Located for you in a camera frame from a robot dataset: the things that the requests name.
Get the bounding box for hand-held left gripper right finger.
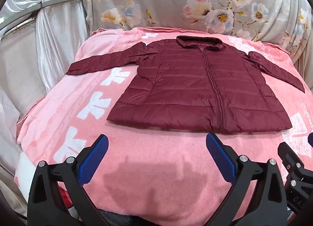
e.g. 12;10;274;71
206;132;288;226

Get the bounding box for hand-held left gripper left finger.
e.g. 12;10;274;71
27;134;115;226

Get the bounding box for maroon puffer jacket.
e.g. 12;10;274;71
66;35;306;134

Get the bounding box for red cloth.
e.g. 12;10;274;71
58;186;75;218

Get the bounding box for pink printed blanket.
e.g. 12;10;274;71
15;27;313;226

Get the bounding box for person's dark trousers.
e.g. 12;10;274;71
96;212;153;226

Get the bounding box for white satin curtain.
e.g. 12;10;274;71
0;0;92;217

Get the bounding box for grey metal band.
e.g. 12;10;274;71
0;0;84;32

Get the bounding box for grey floral bed sheet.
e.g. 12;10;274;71
82;0;313;70

